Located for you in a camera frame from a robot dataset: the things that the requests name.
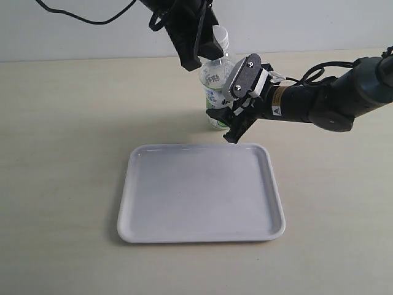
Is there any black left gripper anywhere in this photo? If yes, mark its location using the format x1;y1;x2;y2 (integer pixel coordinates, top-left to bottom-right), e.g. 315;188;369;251
150;1;224;72

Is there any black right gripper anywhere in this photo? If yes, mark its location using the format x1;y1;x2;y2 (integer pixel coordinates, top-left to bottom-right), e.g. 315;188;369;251
206;63;275;144

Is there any white bottle cap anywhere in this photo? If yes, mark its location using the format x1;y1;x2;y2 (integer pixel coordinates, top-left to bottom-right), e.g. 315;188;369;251
212;25;229;52

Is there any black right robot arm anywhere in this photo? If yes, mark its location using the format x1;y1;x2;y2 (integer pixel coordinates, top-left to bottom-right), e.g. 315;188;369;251
206;47;392;143

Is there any white rectangular plastic tray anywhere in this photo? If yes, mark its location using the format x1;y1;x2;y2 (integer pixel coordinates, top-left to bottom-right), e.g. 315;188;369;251
117;143;286;244

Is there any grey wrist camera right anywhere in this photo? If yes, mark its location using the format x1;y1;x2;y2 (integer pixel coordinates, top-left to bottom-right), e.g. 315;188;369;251
222;53;268;102

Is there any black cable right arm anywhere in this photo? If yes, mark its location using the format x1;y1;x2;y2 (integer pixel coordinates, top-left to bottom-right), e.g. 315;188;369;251
270;61;357;89

